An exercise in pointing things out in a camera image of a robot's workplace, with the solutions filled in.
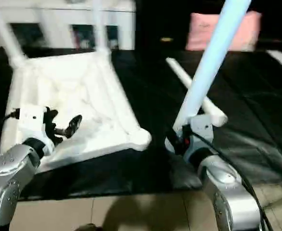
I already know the white plastic table leg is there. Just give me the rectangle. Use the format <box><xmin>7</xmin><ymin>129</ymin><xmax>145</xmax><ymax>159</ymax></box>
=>
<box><xmin>166</xmin><ymin>57</ymin><xmax>228</xmax><ymax>128</ymax></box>
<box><xmin>90</xmin><ymin>0</ymin><xmax>112</xmax><ymax>54</ymax></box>
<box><xmin>165</xmin><ymin>0</ymin><xmax>252</xmax><ymax>153</ymax></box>
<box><xmin>0</xmin><ymin>0</ymin><xmax>27</xmax><ymax>68</ymax></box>

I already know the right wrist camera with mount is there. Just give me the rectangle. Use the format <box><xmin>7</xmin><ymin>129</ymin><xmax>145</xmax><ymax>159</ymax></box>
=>
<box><xmin>189</xmin><ymin>115</ymin><xmax>215</xmax><ymax>155</ymax></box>

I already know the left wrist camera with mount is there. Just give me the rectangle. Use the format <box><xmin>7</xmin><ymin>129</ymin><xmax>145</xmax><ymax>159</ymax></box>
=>
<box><xmin>15</xmin><ymin>103</ymin><xmax>55</xmax><ymax>155</ymax></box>

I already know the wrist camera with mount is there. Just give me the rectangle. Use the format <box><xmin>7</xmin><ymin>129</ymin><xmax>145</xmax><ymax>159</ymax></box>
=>
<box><xmin>15</xmin><ymin>103</ymin><xmax>55</xmax><ymax>155</ymax></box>
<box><xmin>189</xmin><ymin>115</ymin><xmax>215</xmax><ymax>155</ymax></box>

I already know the pink pillow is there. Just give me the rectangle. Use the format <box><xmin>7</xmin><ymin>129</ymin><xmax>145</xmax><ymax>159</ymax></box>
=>
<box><xmin>185</xmin><ymin>11</ymin><xmax>263</xmax><ymax>52</ymax></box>

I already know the white cabinet with glass doors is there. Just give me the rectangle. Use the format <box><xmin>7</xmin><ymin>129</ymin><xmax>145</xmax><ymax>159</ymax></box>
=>
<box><xmin>0</xmin><ymin>0</ymin><xmax>136</xmax><ymax>51</ymax></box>

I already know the black furniture with yellow label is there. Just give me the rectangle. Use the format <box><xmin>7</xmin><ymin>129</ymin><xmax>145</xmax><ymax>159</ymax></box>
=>
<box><xmin>134</xmin><ymin>0</ymin><xmax>282</xmax><ymax>51</ymax></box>

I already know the black work mat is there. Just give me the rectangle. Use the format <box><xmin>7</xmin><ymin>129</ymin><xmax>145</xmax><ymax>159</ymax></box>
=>
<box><xmin>0</xmin><ymin>46</ymin><xmax>282</xmax><ymax>200</ymax></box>

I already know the white plastic table top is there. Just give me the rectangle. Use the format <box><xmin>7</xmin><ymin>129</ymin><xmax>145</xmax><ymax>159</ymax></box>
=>
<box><xmin>0</xmin><ymin>48</ymin><xmax>152</xmax><ymax>174</ymax></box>

